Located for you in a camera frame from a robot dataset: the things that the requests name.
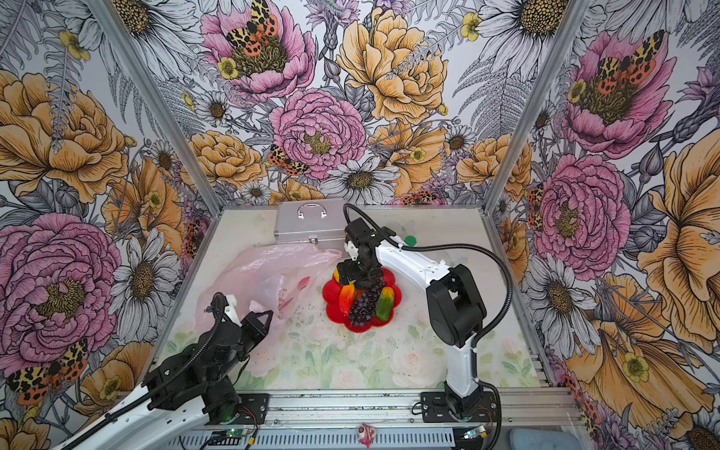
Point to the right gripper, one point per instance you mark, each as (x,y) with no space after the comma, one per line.
(349,266)

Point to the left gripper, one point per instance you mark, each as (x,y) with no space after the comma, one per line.
(258,331)

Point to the orange carrot-like fruit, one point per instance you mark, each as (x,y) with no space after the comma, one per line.
(347,295)

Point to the dark grape bunch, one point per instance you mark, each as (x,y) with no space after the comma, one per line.
(363,308)

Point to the green red mango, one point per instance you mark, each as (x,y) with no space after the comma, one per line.
(385,304)

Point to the red flower-shaped plate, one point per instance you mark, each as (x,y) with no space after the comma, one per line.
(330,293)

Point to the pink plastic bag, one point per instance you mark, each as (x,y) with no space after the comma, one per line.
(277,277)

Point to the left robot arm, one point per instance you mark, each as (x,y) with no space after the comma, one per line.
(187,390)

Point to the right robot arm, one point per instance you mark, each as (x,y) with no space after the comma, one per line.
(455,306)

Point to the silver metal case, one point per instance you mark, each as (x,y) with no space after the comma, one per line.
(319,222)

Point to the green circuit board left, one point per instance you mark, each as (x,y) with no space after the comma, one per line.
(232,433)

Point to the green circuit board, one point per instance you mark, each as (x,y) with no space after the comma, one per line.
(232,433)
(479,432)

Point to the pink small toy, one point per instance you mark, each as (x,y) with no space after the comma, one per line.
(366,435)

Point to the white vented strip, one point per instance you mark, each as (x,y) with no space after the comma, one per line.
(423,438)

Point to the green circuit board right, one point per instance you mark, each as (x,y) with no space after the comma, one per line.
(479,432)

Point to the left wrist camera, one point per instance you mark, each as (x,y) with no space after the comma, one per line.
(223,308)

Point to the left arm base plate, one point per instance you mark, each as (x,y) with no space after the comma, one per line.
(252,409)

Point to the aluminium front rail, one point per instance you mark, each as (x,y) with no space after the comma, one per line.
(520,407)

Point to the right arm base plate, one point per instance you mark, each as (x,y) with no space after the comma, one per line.
(482,406)

